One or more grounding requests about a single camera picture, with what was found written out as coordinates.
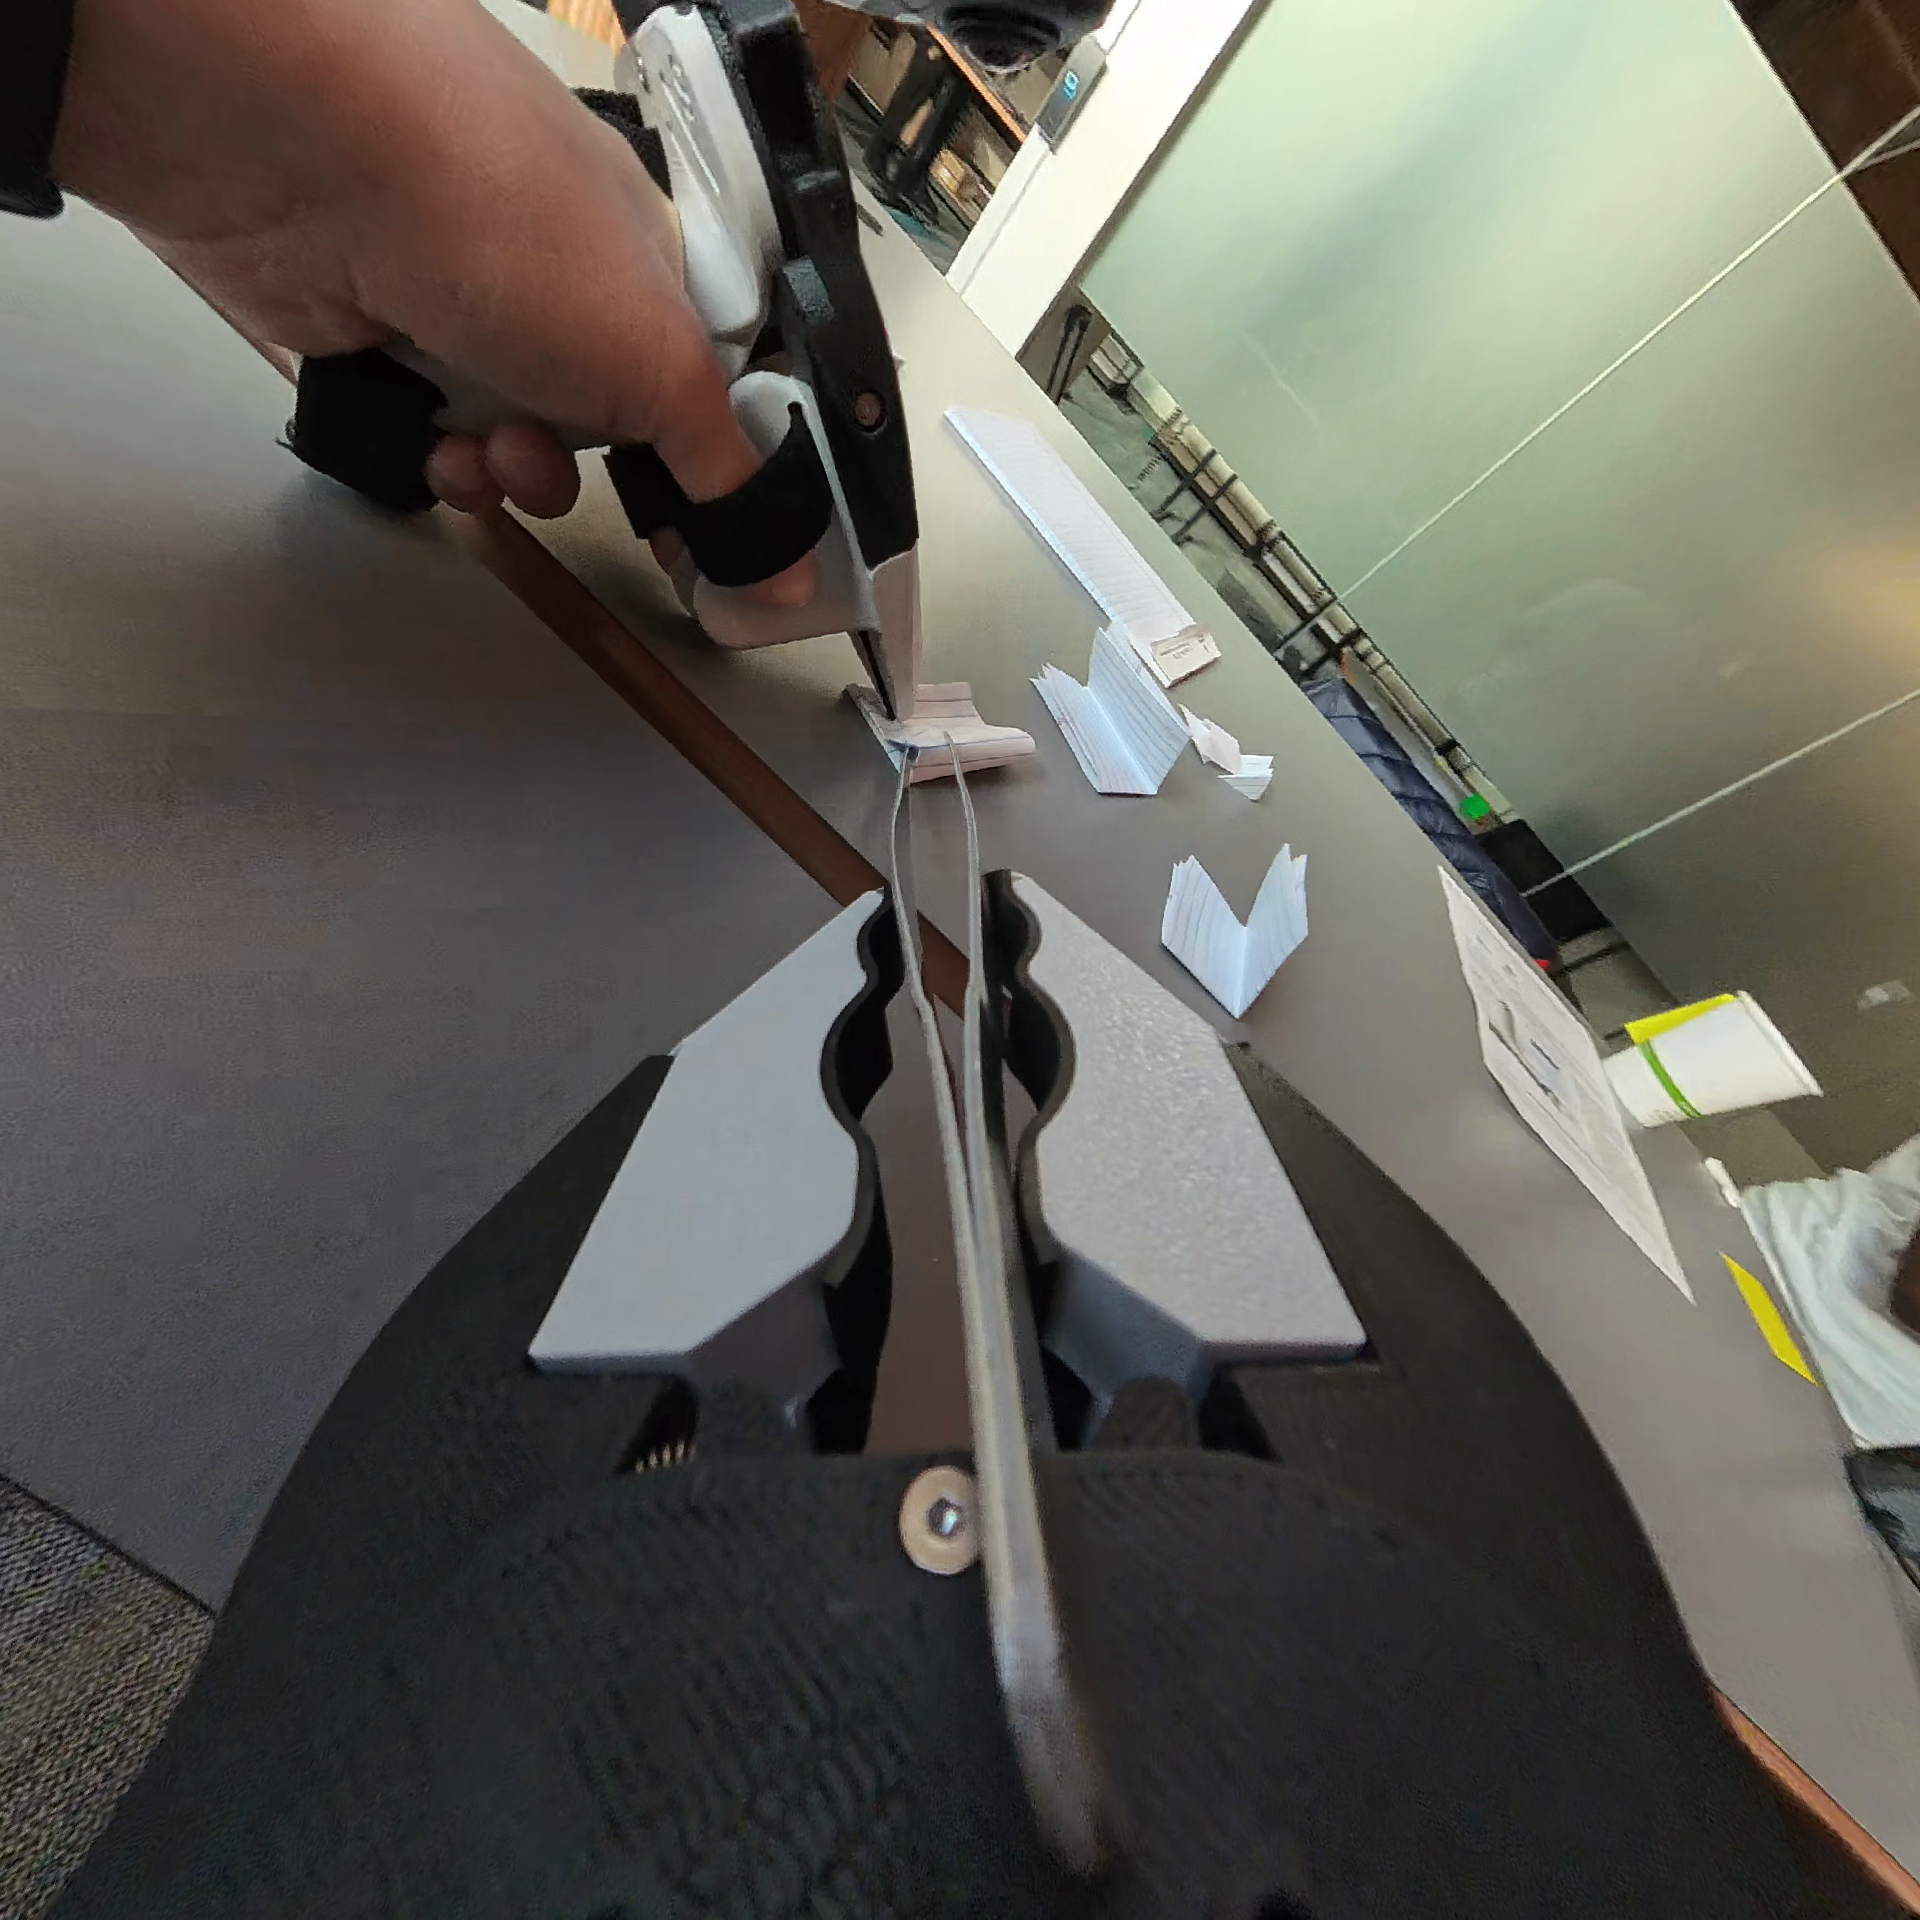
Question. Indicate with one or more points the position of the frosted glass panel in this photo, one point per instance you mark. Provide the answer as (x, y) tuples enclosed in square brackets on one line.
[(1500, 374)]

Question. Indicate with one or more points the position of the lined paper sheet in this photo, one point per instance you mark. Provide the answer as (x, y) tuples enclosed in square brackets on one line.
[(976, 743), (1237, 938)]

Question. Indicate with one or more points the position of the small folded lined paper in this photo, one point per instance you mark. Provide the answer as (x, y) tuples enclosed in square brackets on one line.
[(1208, 737)]

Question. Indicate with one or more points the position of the printed instruction sheet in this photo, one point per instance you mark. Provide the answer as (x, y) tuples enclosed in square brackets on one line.
[(1561, 1064)]

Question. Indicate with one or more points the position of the crumpled white paper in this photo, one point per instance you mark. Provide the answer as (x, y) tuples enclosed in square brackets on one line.
[(1253, 778)]

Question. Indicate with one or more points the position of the yellow paper slip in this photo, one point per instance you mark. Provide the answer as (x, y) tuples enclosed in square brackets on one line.
[(1771, 1321)]

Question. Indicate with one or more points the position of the white paper cup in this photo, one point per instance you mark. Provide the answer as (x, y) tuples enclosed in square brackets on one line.
[(1711, 1064)]

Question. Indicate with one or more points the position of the white crumpled paper towel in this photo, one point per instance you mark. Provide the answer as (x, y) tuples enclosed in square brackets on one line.
[(1846, 1291)]

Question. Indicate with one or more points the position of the white grid-creased folded paper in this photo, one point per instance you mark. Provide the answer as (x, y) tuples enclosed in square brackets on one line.
[(1118, 719)]

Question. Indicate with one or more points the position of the dark wristband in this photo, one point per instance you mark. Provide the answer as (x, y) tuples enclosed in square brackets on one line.
[(29, 104)]

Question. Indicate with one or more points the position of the metal tweezers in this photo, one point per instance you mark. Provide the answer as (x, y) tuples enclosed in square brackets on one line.
[(1036, 1651)]

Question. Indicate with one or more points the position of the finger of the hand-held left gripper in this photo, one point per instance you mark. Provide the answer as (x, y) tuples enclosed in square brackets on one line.
[(849, 524), (904, 631)]

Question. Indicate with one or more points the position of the white door frame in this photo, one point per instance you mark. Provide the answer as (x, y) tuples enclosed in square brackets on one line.
[(1051, 180)]

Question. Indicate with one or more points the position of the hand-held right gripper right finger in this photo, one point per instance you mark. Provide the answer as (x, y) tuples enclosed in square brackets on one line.
[(1199, 1200)]

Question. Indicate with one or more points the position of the person's left hand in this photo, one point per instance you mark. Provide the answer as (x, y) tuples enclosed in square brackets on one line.
[(420, 196)]

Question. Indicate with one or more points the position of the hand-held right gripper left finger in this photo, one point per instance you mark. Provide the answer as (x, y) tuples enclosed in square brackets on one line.
[(705, 1200)]

